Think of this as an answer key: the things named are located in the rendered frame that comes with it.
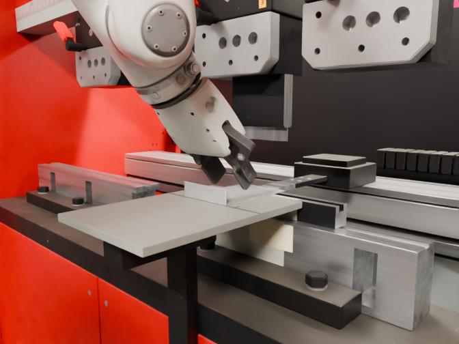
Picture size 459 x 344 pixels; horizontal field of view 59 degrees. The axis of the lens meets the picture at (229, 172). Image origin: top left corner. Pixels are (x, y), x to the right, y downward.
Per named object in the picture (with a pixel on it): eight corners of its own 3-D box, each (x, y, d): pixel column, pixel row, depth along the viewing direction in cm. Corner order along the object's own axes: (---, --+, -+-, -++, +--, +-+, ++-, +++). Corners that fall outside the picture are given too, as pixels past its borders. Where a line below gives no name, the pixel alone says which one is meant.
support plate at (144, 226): (57, 221, 49) (57, 213, 49) (212, 190, 68) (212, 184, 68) (142, 258, 37) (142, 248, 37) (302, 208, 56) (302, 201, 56)
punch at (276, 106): (232, 138, 65) (232, 77, 63) (240, 137, 66) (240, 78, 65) (283, 141, 58) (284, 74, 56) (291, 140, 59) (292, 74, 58)
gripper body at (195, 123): (216, 59, 48) (255, 130, 54) (163, 65, 55) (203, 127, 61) (179, 99, 44) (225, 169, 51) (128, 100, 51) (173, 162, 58)
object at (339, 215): (225, 205, 67) (225, 186, 66) (238, 201, 69) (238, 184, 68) (335, 228, 53) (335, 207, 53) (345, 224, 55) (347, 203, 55)
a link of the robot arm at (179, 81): (207, 41, 47) (218, 63, 49) (161, 49, 53) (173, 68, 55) (164, 87, 43) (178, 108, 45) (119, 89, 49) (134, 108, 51)
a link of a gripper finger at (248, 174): (251, 142, 53) (271, 177, 57) (233, 140, 55) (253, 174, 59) (238, 159, 52) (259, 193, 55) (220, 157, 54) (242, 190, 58)
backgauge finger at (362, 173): (242, 192, 69) (242, 164, 68) (322, 175, 87) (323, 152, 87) (301, 204, 61) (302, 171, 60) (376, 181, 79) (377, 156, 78)
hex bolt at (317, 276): (300, 286, 51) (300, 274, 51) (312, 279, 53) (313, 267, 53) (320, 293, 49) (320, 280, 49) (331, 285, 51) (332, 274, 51)
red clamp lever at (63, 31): (52, 18, 87) (70, 45, 83) (70, 21, 90) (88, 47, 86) (50, 26, 88) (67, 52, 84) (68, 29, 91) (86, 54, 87)
